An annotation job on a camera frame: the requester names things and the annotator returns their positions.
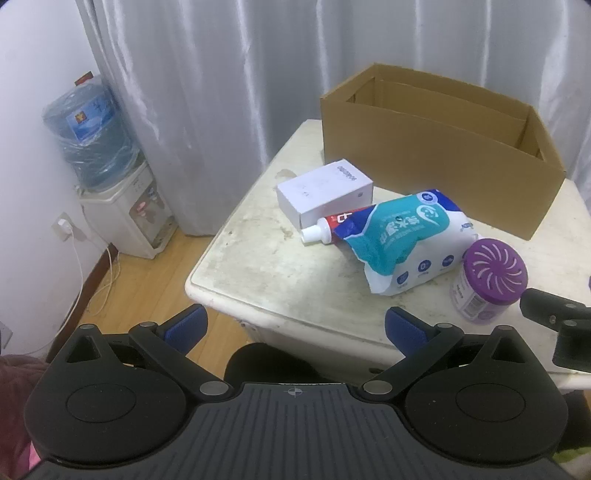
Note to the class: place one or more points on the red toothpaste tube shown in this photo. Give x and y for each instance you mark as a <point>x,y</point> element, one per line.
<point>318,231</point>

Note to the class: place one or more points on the white rectangular box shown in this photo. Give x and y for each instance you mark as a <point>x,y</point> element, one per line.
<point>318,189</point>

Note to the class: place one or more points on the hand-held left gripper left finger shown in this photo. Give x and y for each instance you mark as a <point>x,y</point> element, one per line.
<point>184,328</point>

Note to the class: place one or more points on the white water dispenser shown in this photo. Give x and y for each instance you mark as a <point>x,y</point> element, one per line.
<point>120,217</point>

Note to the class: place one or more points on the white table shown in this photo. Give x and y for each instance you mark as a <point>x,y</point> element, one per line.
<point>258,258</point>

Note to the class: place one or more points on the red wall tag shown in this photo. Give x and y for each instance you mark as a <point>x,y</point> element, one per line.
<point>84,79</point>

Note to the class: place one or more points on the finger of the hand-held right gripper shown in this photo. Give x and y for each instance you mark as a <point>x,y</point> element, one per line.
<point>545,305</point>
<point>575,345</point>

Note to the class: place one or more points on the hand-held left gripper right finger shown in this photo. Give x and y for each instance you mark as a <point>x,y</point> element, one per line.
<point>406,328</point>

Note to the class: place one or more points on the brown cardboard box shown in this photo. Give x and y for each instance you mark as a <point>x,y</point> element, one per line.
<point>415,152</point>

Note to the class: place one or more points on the white wall charger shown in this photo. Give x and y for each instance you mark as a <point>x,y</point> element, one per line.
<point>62,225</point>

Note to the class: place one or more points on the purple air freshener jar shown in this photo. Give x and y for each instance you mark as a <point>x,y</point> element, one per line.
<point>494,267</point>

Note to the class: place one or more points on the pink cloth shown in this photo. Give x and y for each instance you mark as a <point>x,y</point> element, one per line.
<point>18,383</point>

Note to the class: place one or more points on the teal blue wet wipes pack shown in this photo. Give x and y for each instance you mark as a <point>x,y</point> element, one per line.
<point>392,233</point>

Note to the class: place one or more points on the green patterned cloth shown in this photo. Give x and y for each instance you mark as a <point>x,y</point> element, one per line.
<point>575,457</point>

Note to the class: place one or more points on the blue water bottle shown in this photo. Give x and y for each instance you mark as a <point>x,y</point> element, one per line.
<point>87,138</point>

